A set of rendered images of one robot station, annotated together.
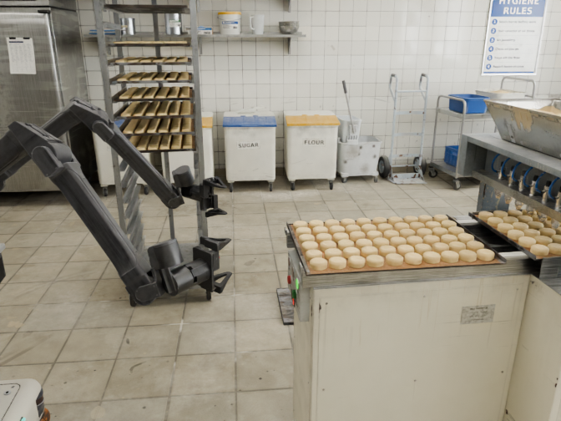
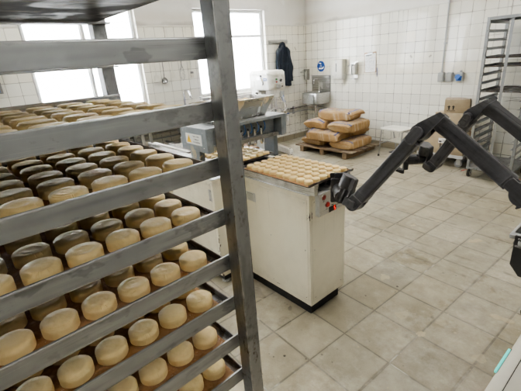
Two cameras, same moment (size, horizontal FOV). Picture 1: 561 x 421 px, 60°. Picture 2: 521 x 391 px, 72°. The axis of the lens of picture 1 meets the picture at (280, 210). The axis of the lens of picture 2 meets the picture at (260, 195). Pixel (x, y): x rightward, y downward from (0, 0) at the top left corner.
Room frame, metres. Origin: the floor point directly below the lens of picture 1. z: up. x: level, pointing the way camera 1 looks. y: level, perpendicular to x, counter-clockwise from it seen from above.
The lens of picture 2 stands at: (2.80, 1.38, 1.57)
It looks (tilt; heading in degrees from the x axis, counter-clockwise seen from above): 21 degrees down; 238
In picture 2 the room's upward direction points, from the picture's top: 4 degrees counter-clockwise
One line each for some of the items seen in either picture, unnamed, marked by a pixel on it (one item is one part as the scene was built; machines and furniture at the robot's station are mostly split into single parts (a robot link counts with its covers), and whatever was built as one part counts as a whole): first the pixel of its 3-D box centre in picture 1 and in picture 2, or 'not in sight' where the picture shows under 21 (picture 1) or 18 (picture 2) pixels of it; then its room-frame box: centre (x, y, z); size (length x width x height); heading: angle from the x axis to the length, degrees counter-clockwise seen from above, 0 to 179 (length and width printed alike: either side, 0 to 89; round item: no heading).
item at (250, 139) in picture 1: (250, 150); not in sight; (5.17, 0.33, 0.38); 0.64 x 0.54 x 0.77; 5
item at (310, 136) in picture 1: (310, 149); not in sight; (5.23, -0.32, 0.38); 0.64 x 0.54 x 0.77; 3
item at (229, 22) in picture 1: (229, 23); not in sight; (5.36, 0.52, 1.67); 0.25 x 0.24 x 0.21; 96
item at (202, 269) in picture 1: (196, 271); (410, 159); (1.08, 0.20, 0.99); 0.07 x 0.07 x 0.10; 52
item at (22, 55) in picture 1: (21, 55); not in sight; (4.42, 2.24, 1.39); 0.22 x 0.03 x 0.31; 96
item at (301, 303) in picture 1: (298, 283); (330, 199); (1.43, -0.06, 0.77); 0.24 x 0.04 x 0.14; 8
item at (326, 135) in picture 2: not in sight; (328, 133); (-1.33, -3.02, 0.32); 0.72 x 0.42 x 0.17; 100
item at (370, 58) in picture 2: not in sight; (370, 64); (-2.17, -2.90, 1.37); 0.27 x 0.02 x 0.40; 96
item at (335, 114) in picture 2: not in sight; (339, 114); (-1.57, -2.99, 0.62); 0.72 x 0.42 x 0.17; 102
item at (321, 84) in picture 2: not in sight; (318, 91); (-1.89, -3.88, 0.93); 0.99 x 0.38 x 1.09; 96
